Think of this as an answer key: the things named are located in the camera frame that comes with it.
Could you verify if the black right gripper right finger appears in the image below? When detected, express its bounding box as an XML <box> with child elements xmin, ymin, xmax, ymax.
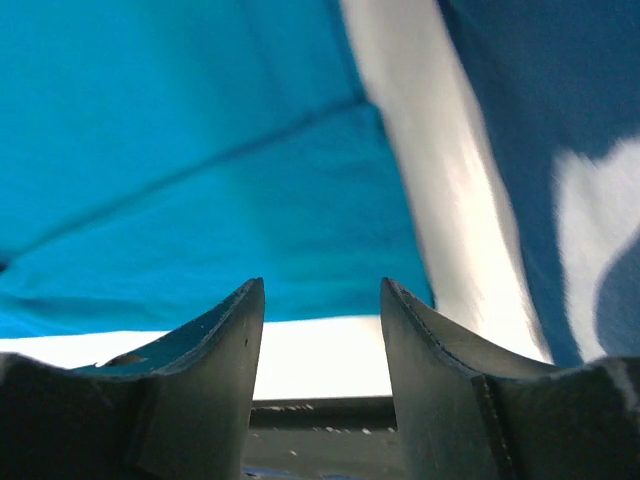
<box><xmin>381</xmin><ymin>279</ymin><xmax>639</xmax><ymax>480</ymax></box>

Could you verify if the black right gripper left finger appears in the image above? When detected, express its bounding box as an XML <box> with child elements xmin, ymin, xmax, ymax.
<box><xmin>1</xmin><ymin>279</ymin><xmax>264</xmax><ymax>479</ymax></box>

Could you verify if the bright blue t-shirt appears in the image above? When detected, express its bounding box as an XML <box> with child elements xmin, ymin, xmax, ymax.
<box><xmin>1</xmin><ymin>1</ymin><xmax>432</xmax><ymax>338</ymax></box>

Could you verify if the folded navy printed t-shirt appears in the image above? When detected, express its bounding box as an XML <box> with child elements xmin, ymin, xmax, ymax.
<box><xmin>440</xmin><ymin>1</ymin><xmax>639</xmax><ymax>366</ymax></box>

